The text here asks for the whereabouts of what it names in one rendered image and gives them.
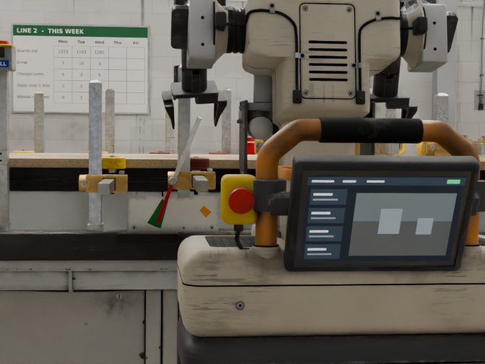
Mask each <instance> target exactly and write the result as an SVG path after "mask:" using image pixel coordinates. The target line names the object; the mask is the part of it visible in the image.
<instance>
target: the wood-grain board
mask: <svg viewBox="0 0 485 364"><path fill-rule="evenodd" d="M111 155H115V157H125V158H126V168H177V165H178V154H102V156H103V157H110V156H111ZM194 156H198V157H207V158H209V167H210V168H214V169H240V164H239V155H195V154H191V157H194ZM256 158H257V155H248V169H255V166H256ZM479 159H480V170H485V156H479ZM9 167H10V168H88V167H89V153H9Z"/></svg>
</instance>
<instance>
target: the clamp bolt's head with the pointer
mask: <svg viewBox="0 0 485 364"><path fill-rule="evenodd" d="M170 183H171V184H176V183H177V179H176V178H171V179H170ZM172 188H173V186H172V185H170V187H169V189H168V191H167V194H166V197H165V200H164V202H163V205H162V208H161V210H160V213H159V216H158V218H157V224H158V223H159V222H160V220H161V218H162V215H163V212H164V210H165V207H166V204H167V201H168V199H169V197H170V193H171V191H172Z"/></svg>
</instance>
